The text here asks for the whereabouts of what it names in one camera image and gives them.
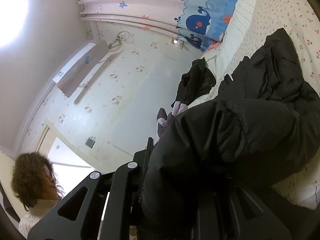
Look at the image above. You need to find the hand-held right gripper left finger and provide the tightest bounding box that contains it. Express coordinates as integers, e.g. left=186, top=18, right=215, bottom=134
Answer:
left=27, top=137, right=157, bottom=240

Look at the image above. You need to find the white striped duvet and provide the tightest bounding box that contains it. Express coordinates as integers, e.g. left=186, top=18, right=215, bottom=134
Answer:
left=187, top=0, right=259, bottom=108

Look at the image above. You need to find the crumpled black jacket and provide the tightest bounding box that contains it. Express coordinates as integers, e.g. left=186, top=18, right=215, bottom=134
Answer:
left=172, top=58, right=217, bottom=108

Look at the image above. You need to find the white room door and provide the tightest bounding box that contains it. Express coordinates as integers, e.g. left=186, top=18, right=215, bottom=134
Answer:
left=46, top=125, right=97, bottom=172

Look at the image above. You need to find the purple and lilac jacket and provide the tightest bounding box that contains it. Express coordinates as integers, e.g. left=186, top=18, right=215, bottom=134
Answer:
left=156, top=100, right=188, bottom=144

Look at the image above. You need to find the whale print curtain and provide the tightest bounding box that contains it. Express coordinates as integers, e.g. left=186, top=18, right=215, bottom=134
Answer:
left=74, top=0, right=243, bottom=53

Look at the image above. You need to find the pink crumpled cloth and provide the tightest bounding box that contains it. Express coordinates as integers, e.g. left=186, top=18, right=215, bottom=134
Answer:
left=207, top=41, right=223, bottom=51

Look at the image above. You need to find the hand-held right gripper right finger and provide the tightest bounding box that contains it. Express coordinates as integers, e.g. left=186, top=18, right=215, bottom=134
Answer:
left=196, top=186, right=285, bottom=240

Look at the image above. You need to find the air conditioner hose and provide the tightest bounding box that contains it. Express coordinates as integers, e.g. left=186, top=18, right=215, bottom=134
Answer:
left=106, top=31, right=131, bottom=54

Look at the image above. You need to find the person's head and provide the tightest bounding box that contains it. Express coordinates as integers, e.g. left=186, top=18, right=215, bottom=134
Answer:
left=11, top=152, right=66, bottom=207

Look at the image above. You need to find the person's white knit sweater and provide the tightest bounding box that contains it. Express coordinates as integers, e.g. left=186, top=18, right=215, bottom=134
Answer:
left=18, top=197, right=62, bottom=239

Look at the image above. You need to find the large black puffer jacket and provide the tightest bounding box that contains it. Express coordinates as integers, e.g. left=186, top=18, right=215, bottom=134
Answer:
left=136, top=27, right=320, bottom=240

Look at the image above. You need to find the white wall air conditioner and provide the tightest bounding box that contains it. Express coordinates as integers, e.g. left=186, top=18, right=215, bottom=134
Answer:
left=52, top=39, right=122, bottom=98

